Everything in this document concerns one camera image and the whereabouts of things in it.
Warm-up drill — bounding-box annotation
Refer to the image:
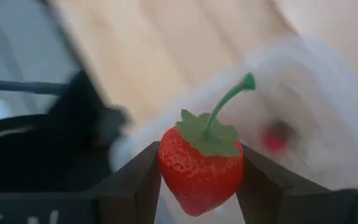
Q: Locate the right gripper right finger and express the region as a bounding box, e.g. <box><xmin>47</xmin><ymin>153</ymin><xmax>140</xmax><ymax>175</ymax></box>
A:
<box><xmin>235</xmin><ymin>144</ymin><xmax>331</xmax><ymax>224</ymax></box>

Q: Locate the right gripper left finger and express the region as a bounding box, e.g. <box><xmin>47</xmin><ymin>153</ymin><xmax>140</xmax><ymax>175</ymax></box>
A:
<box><xmin>87</xmin><ymin>141</ymin><xmax>162</xmax><ymax>224</ymax></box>

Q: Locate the red toy strawberry green stem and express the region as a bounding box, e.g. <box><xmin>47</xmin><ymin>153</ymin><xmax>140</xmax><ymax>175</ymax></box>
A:
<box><xmin>157</xmin><ymin>72</ymin><xmax>257</xmax><ymax>217</ymax></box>

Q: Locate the clear plastic tupperware container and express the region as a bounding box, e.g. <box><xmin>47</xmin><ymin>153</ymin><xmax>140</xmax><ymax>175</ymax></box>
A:
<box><xmin>109</xmin><ymin>34</ymin><xmax>358</xmax><ymax>224</ymax></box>

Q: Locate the black aluminium table frame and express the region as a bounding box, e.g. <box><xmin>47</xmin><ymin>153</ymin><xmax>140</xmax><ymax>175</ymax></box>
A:
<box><xmin>0</xmin><ymin>70</ymin><xmax>130</xmax><ymax>194</ymax></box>

